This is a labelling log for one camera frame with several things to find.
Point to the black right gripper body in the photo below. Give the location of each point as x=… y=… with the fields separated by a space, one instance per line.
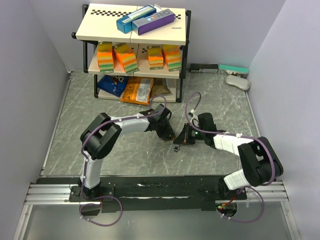
x=192 y=134

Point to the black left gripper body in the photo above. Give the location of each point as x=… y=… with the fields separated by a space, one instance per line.
x=164 y=129

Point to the brass padlock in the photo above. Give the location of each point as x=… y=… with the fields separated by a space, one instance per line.
x=172 y=137

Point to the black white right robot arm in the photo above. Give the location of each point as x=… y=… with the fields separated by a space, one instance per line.
x=259 y=161

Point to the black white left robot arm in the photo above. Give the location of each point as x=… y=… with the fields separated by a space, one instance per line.
x=101 y=135

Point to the brown snack bag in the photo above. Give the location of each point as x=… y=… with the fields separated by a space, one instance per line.
x=159 y=87

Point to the orange snack bag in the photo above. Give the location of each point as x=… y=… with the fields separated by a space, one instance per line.
x=137 y=90

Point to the blue chips bag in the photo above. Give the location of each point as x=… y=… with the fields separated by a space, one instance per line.
x=113 y=84

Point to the black flat box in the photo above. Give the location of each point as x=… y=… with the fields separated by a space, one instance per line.
x=203 y=68

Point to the sponge pack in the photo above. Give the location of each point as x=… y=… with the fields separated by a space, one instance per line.
x=126 y=57
x=105 y=57
x=155 y=57
x=172 y=57

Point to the teal white box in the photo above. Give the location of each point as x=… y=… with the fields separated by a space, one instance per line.
x=233 y=70

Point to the sponge pack far right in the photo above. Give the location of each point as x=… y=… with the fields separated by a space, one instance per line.
x=172 y=57

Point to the sponge pack far left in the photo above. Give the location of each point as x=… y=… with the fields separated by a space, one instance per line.
x=105 y=57

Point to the purple box on shelf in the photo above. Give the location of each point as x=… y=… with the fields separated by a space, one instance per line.
x=157 y=20

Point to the blue box on shelf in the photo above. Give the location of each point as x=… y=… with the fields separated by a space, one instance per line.
x=124 y=24

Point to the aluminium rail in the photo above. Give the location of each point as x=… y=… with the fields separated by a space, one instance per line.
x=48 y=215

